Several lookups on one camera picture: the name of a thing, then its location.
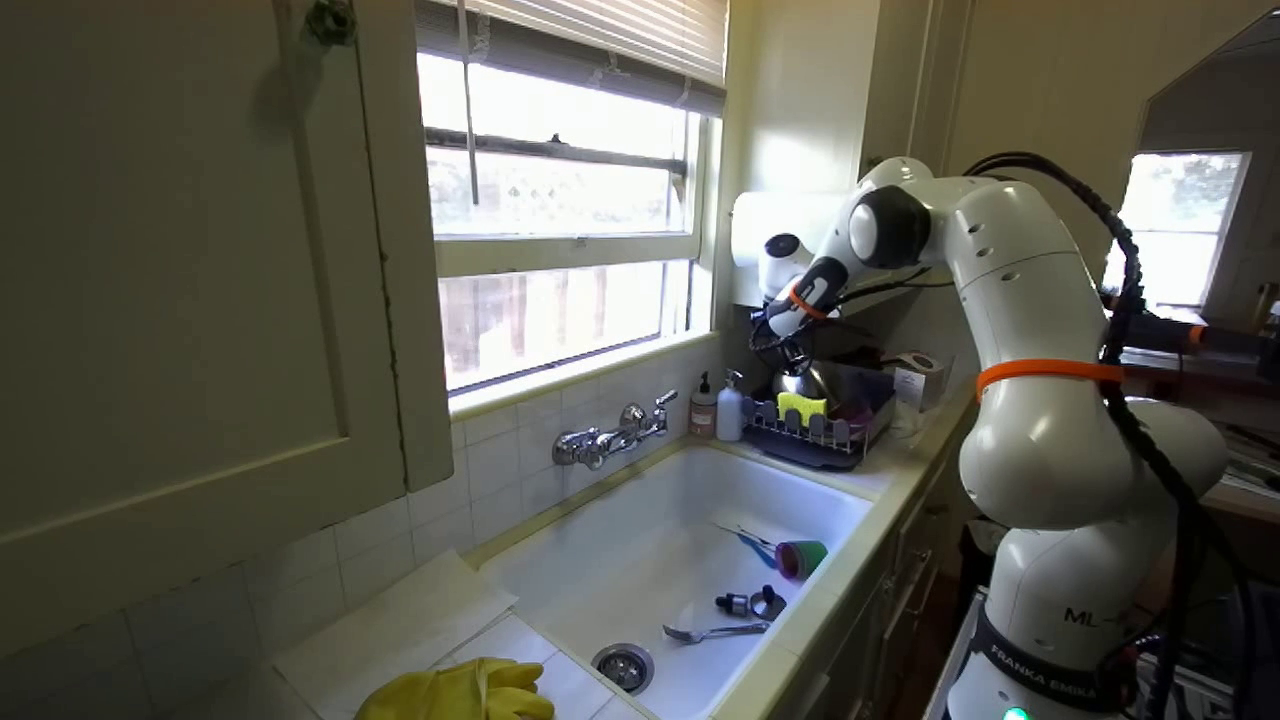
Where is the cream cabinet door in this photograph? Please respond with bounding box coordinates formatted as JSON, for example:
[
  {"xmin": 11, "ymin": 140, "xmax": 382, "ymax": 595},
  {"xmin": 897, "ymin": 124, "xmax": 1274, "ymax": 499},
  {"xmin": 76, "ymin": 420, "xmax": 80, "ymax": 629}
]
[{"xmin": 0, "ymin": 0, "xmax": 454, "ymax": 661}]

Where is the black cable bundle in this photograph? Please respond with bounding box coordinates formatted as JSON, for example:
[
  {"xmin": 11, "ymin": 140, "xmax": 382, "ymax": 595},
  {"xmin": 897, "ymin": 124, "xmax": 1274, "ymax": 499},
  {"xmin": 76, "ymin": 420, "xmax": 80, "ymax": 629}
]
[{"xmin": 960, "ymin": 147, "xmax": 1263, "ymax": 720}]

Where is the white lower cabinet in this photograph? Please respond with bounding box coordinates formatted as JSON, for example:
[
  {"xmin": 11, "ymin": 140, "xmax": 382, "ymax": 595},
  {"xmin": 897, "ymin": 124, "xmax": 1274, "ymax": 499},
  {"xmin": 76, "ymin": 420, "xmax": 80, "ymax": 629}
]
[{"xmin": 784, "ymin": 451, "xmax": 996, "ymax": 720}]

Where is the chrome wall faucet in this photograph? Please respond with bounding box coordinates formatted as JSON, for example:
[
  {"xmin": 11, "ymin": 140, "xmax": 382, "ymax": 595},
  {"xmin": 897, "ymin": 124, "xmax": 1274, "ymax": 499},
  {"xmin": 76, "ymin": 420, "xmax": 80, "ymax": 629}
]
[{"xmin": 546, "ymin": 385, "xmax": 683, "ymax": 474}]

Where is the dark device with orange tip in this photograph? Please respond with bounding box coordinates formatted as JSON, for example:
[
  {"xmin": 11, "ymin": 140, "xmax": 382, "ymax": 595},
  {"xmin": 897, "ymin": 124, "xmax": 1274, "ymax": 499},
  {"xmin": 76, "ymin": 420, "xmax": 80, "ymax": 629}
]
[{"xmin": 1123, "ymin": 308, "xmax": 1211, "ymax": 357}]

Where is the blue handled utensil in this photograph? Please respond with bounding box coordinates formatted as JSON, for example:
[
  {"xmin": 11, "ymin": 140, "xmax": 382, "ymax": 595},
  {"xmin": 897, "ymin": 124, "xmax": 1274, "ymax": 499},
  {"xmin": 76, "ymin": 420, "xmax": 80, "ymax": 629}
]
[{"xmin": 730, "ymin": 528, "xmax": 789, "ymax": 573}]

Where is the dark cabinet knob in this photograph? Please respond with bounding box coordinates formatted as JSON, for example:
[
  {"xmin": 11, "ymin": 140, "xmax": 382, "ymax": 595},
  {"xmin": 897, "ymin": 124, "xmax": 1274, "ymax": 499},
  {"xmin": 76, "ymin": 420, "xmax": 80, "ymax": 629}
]
[{"xmin": 302, "ymin": 0, "xmax": 358, "ymax": 50}]

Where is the white soap bottle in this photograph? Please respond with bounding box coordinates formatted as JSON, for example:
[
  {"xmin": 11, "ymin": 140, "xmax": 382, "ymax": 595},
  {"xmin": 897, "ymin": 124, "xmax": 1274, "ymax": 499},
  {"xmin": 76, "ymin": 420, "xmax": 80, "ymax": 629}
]
[{"xmin": 713, "ymin": 374, "xmax": 749, "ymax": 443}]

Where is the cream window blind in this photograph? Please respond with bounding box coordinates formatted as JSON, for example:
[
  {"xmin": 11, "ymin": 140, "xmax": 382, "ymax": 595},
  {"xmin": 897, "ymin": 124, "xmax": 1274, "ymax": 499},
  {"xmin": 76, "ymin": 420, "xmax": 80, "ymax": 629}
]
[{"xmin": 414, "ymin": 0, "xmax": 735, "ymax": 93}]

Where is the green cup with purple rim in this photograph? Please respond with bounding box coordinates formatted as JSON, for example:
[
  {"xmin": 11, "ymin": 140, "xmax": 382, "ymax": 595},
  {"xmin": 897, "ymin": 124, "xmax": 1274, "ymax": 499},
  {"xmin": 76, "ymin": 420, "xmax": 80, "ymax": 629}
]
[{"xmin": 774, "ymin": 536, "xmax": 832, "ymax": 583}]

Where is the large kitchen window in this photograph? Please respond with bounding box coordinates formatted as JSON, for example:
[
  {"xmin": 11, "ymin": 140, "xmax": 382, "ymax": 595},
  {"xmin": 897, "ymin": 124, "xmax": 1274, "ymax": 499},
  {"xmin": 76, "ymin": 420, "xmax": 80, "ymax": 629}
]
[{"xmin": 410, "ymin": 0, "xmax": 730, "ymax": 407}]

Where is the silver spoon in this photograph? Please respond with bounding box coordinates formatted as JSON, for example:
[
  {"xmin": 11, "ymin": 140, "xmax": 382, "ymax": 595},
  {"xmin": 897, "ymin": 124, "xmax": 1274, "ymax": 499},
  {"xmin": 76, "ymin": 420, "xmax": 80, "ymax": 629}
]
[{"xmin": 661, "ymin": 616, "xmax": 770, "ymax": 654}]

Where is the silver kettle with black handle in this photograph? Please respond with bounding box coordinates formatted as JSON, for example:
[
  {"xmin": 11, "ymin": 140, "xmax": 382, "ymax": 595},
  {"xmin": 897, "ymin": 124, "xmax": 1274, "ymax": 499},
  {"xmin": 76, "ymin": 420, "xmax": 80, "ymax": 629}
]
[{"xmin": 774, "ymin": 340, "xmax": 832, "ymax": 406}]

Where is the white kitchen sink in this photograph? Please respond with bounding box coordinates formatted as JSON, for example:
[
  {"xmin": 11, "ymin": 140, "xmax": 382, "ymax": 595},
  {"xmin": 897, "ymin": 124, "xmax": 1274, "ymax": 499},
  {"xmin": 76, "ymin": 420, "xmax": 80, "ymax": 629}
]
[{"xmin": 474, "ymin": 441, "xmax": 876, "ymax": 720}]

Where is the small bright window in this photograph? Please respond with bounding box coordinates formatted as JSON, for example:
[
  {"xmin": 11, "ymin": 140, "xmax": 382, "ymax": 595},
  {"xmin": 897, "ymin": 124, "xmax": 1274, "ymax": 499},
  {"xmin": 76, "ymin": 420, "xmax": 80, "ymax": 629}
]
[{"xmin": 1098, "ymin": 147, "xmax": 1257, "ymax": 311}]

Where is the small white box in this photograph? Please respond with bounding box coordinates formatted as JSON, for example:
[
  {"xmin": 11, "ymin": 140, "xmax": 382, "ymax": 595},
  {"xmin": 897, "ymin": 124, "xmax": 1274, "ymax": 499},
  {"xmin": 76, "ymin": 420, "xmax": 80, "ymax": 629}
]
[{"xmin": 892, "ymin": 352, "xmax": 956, "ymax": 412}]

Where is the dark soap bottle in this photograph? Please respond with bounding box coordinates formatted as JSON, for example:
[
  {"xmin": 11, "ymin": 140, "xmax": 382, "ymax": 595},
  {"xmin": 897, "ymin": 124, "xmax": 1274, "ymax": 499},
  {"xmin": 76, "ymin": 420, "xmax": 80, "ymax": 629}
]
[{"xmin": 683, "ymin": 367, "xmax": 721, "ymax": 443}]

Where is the metal sink drain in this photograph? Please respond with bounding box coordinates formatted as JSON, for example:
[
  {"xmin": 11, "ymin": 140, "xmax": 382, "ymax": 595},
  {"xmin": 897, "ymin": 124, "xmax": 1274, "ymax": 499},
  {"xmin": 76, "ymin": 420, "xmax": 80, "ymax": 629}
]
[{"xmin": 591, "ymin": 641, "xmax": 661, "ymax": 697}]

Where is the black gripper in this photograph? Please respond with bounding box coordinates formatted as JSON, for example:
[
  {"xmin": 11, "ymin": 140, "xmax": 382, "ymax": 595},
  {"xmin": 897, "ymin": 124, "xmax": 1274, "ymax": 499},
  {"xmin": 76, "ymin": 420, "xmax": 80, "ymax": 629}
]
[{"xmin": 749, "ymin": 301, "xmax": 819, "ymax": 357}]

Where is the dark dish rack with tray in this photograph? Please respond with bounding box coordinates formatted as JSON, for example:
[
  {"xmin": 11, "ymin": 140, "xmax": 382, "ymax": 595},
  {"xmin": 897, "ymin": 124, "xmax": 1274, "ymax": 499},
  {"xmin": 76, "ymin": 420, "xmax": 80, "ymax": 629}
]
[{"xmin": 735, "ymin": 347, "xmax": 904, "ymax": 474}]

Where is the yellow rubber glove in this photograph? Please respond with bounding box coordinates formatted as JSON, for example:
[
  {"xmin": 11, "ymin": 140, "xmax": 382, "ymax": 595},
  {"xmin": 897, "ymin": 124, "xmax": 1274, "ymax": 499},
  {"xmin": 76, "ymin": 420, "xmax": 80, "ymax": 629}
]
[{"xmin": 352, "ymin": 654, "xmax": 559, "ymax": 720}]

